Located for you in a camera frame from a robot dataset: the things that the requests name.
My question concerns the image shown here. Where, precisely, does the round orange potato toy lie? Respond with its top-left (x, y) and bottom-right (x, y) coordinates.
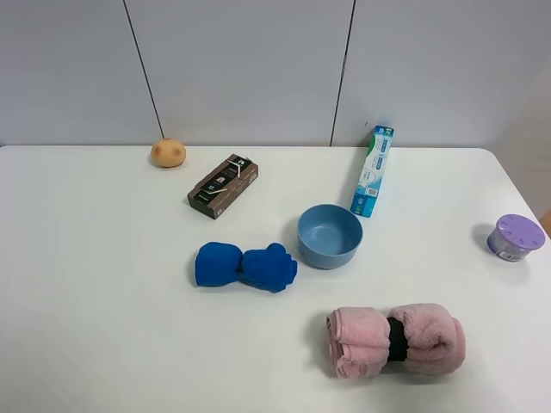
top-left (150, 139), bottom-right (187, 169)

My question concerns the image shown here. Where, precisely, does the brown rectangular product box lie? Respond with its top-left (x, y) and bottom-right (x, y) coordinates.
top-left (187, 154), bottom-right (258, 219)

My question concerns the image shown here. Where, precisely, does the blue white toothpaste box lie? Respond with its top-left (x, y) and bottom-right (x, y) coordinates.
top-left (350, 126), bottom-right (394, 218)

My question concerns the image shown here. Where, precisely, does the blue plastic bowl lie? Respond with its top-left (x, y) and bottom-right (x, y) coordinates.
top-left (297, 204), bottom-right (363, 270)

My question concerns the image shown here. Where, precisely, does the rolled pink towel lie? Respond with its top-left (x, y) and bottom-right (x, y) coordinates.
top-left (325, 304), bottom-right (466, 379)

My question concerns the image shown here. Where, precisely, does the black band on pink towel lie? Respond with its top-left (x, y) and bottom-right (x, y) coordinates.
top-left (387, 317), bottom-right (409, 362)

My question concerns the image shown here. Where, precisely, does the rolled blue towel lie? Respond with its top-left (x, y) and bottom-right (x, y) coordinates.
top-left (195, 242), bottom-right (298, 293)

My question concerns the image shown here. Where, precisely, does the purple lidded round container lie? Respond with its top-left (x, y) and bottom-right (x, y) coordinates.
top-left (486, 214), bottom-right (546, 262)

